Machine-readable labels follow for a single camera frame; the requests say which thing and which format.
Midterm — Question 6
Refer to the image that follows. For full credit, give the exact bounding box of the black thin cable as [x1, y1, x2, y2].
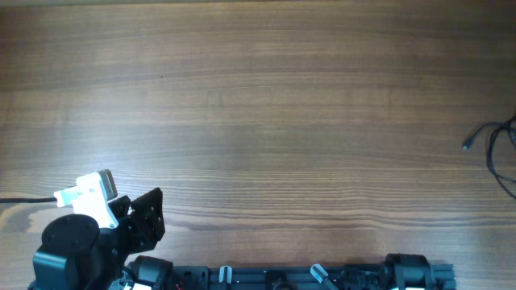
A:
[485, 115, 516, 201]

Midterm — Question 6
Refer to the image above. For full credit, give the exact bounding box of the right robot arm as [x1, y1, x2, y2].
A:
[380, 254, 435, 289]

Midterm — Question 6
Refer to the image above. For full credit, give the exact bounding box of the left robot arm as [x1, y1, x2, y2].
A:
[28, 188, 165, 290]

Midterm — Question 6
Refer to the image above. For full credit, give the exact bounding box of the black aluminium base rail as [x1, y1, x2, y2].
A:
[120, 262, 457, 290]

